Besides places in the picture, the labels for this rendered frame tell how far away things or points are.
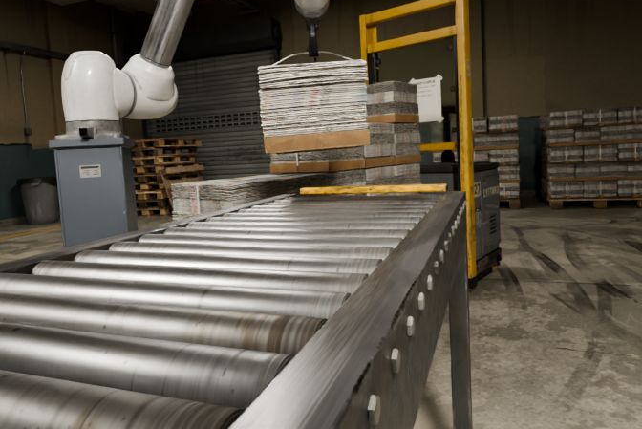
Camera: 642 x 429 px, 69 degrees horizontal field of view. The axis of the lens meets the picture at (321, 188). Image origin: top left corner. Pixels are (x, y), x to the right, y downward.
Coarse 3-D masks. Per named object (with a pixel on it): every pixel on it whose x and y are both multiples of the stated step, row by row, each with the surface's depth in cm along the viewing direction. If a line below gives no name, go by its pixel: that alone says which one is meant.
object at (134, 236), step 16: (240, 208) 112; (176, 224) 91; (96, 240) 77; (112, 240) 76; (128, 240) 77; (32, 256) 66; (48, 256) 65; (64, 256) 66; (0, 272) 57; (16, 272) 59
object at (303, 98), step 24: (264, 72) 120; (288, 72) 120; (312, 72) 120; (336, 72) 120; (360, 72) 120; (264, 96) 122; (288, 96) 122; (312, 96) 123; (336, 96) 123; (360, 96) 124; (264, 120) 125; (288, 120) 124; (312, 120) 124; (336, 120) 125; (360, 120) 125
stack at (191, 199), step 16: (256, 176) 217; (272, 176) 211; (288, 176) 201; (304, 176) 195; (320, 176) 203; (336, 176) 213; (352, 176) 222; (368, 176) 233; (384, 176) 245; (176, 192) 185; (192, 192) 178; (208, 192) 173; (224, 192) 167; (240, 192) 168; (256, 192) 174; (272, 192) 180; (288, 192) 189; (176, 208) 188; (192, 208) 180; (208, 208) 173; (224, 208) 167
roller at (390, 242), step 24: (144, 240) 78; (168, 240) 77; (192, 240) 75; (216, 240) 74; (240, 240) 72; (264, 240) 71; (288, 240) 70; (312, 240) 68; (336, 240) 67; (360, 240) 66; (384, 240) 65
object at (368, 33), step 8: (360, 16) 321; (360, 24) 322; (376, 24) 324; (360, 32) 322; (368, 32) 327; (376, 32) 324; (360, 40) 323; (368, 40) 328; (376, 40) 324; (368, 56) 322; (368, 64) 323; (368, 72) 323; (376, 72) 326; (368, 80) 323; (376, 80) 327
